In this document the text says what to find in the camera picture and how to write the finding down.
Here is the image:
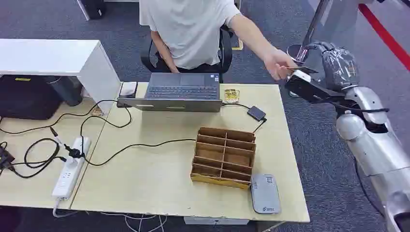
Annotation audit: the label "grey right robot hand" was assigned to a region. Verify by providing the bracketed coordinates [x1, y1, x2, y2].
[296, 41, 360, 93]

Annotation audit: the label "thin card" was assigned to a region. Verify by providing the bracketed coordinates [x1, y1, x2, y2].
[286, 66, 318, 73]

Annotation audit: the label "silver metal stand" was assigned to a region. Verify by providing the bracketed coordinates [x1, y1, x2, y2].
[286, 0, 359, 63]

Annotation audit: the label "person's left hand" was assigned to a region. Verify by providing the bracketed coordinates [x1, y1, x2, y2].
[263, 48, 298, 81]

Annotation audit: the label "small black adapter box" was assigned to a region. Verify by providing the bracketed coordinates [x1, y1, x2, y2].
[247, 106, 267, 122]

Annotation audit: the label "small yellow packet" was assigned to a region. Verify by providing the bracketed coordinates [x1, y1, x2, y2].
[223, 88, 241, 103]

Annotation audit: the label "black office chair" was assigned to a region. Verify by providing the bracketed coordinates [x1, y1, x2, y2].
[141, 25, 234, 84]

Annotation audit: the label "wooden card box with compartments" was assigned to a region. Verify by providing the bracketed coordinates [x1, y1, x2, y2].
[190, 127, 257, 190]

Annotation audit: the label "grey flat card reader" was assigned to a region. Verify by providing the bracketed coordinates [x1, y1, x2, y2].
[250, 174, 282, 215]

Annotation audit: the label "person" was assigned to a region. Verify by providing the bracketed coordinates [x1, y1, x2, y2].
[139, 0, 298, 81]

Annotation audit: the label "grey laptop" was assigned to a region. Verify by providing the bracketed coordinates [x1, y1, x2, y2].
[117, 72, 223, 113]

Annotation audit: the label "white pad on black base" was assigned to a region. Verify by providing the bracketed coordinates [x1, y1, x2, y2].
[119, 81, 138, 98]

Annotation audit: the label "black bin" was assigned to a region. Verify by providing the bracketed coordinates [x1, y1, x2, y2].
[44, 75, 84, 107]

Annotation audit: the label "black plug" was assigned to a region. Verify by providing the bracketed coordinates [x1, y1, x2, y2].
[63, 144, 86, 160]

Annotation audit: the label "white power strip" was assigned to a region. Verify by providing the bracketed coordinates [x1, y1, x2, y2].
[52, 136, 92, 201]

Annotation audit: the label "black case under cabinet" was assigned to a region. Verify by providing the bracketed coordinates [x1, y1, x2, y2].
[0, 75, 63, 121]

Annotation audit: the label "black charger brick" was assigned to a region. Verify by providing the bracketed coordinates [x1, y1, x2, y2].
[0, 142, 15, 171]

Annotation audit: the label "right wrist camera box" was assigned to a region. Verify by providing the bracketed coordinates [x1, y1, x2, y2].
[284, 70, 346, 105]

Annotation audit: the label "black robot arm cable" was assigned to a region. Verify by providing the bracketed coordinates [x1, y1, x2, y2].
[331, 101, 390, 116]

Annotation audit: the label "black adapter cable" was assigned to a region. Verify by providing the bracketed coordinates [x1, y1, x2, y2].
[221, 102, 268, 133]

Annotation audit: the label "long black cable on desk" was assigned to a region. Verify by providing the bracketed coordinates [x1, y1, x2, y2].
[84, 138, 197, 167]

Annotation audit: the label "black laptop power cable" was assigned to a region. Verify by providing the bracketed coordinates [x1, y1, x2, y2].
[79, 107, 132, 158]

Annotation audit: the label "white cables under desk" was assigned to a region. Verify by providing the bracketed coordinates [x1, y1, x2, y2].
[101, 212, 168, 232]

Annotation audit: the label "black cable along desk edge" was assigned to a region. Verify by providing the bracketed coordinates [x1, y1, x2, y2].
[0, 99, 119, 135]

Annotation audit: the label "coiled black cable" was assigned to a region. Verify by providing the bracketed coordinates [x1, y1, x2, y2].
[9, 138, 67, 179]

